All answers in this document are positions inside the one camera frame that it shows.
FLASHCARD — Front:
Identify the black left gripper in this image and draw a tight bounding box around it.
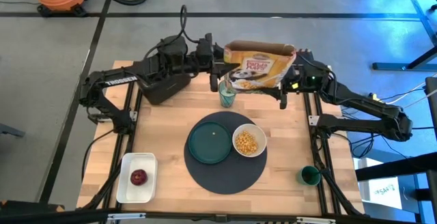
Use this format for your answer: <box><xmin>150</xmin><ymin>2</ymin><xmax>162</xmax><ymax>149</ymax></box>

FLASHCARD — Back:
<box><xmin>204</xmin><ymin>42</ymin><xmax>242</xmax><ymax>92</ymax></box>

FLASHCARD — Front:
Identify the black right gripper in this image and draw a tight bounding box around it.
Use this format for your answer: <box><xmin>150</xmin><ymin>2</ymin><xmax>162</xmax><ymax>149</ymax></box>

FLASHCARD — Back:
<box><xmin>261</xmin><ymin>48</ymin><xmax>310</xmax><ymax>111</ymax></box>

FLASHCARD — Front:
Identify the yellow cereal box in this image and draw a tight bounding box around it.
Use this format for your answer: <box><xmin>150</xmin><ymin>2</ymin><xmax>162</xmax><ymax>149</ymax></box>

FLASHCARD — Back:
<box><xmin>223</xmin><ymin>40</ymin><xmax>297</xmax><ymax>91</ymax></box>

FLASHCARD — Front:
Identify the white bowl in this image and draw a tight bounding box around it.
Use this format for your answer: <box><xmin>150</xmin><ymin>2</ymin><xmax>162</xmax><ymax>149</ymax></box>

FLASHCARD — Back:
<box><xmin>231</xmin><ymin>123</ymin><xmax>268</xmax><ymax>158</ymax></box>

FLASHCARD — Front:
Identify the red apple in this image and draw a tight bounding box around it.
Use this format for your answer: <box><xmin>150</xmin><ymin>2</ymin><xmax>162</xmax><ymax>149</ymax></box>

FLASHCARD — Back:
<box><xmin>130</xmin><ymin>169</ymin><xmax>149</xmax><ymax>186</ymax></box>

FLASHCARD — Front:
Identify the blue translucent plastic tumbler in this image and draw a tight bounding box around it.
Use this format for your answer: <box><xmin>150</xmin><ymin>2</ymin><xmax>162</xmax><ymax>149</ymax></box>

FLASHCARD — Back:
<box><xmin>218</xmin><ymin>79</ymin><xmax>238</xmax><ymax>109</ymax></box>

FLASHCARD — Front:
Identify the yellow cereal heap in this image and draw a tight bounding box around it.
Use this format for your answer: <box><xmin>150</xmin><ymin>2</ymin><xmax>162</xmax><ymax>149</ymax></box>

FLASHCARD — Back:
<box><xmin>234</xmin><ymin>130</ymin><xmax>259</xmax><ymax>156</ymax></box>

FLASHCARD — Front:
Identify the black toaster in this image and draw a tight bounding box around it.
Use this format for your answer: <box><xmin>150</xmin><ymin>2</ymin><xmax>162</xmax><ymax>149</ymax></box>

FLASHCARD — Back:
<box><xmin>138</xmin><ymin>72</ymin><xmax>192</xmax><ymax>105</ymax></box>

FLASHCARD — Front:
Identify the teal plate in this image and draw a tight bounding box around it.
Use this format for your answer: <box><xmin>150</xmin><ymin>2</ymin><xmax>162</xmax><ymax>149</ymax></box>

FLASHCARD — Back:
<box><xmin>188</xmin><ymin>120</ymin><xmax>233</xmax><ymax>165</ymax></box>

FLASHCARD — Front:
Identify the green mug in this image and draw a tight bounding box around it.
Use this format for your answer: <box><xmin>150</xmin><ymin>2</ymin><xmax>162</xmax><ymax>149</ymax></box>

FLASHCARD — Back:
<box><xmin>296</xmin><ymin>165</ymin><xmax>322</xmax><ymax>186</ymax></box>

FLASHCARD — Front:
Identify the dark round placemat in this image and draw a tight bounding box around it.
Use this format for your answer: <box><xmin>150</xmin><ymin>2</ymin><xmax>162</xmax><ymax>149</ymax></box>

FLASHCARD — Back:
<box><xmin>183</xmin><ymin>111</ymin><xmax>268</xmax><ymax>195</ymax></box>

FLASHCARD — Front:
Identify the white printed box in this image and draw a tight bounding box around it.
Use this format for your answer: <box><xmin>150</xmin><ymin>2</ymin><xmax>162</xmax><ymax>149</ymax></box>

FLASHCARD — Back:
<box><xmin>353</xmin><ymin>157</ymin><xmax>404</xmax><ymax>211</ymax></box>

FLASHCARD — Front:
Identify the white plastic bin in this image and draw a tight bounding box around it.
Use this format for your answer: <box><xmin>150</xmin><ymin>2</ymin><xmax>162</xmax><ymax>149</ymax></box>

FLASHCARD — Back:
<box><xmin>115</xmin><ymin>152</ymin><xmax>158</xmax><ymax>204</ymax></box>

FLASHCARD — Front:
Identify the black metal stand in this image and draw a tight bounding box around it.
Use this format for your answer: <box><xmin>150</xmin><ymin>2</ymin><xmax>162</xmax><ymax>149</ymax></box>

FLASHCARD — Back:
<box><xmin>371</xmin><ymin>0</ymin><xmax>437</xmax><ymax>72</ymax></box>

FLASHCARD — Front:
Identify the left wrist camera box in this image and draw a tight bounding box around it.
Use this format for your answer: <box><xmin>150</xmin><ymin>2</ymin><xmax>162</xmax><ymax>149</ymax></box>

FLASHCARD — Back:
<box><xmin>196</xmin><ymin>32</ymin><xmax>214</xmax><ymax>63</ymax></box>

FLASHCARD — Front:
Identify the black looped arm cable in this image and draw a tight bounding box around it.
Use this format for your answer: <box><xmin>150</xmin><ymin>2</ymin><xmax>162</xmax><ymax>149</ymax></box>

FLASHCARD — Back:
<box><xmin>179</xmin><ymin>4</ymin><xmax>201</xmax><ymax>44</ymax></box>

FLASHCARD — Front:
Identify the black cable bundle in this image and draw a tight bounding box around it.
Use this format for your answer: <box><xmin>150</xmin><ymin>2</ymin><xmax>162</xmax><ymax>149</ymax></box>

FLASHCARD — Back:
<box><xmin>312</xmin><ymin>128</ymin><xmax>365</xmax><ymax>216</ymax></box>

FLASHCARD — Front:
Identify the white cable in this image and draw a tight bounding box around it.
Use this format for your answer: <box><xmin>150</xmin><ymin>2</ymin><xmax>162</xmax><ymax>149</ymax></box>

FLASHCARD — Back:
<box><xmin>370</xmin><ymin>73</ymin><xmax>437</xmax><ymax>106</ymax></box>

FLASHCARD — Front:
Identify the black aluminium table frame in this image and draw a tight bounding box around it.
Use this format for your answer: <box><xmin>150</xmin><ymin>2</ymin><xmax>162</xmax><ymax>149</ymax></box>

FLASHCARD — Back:
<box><xmin>0</xmin><ymin>76</ymin><xmax>437</xmax><ymax>224</ymax></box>

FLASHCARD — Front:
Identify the thin black cable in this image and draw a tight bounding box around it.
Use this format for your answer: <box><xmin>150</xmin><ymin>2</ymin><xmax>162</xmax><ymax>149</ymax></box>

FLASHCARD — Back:
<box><xmin>81</xmin><ymin>128</ymin><xmax>115</xmax><ymax>184</ymax></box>

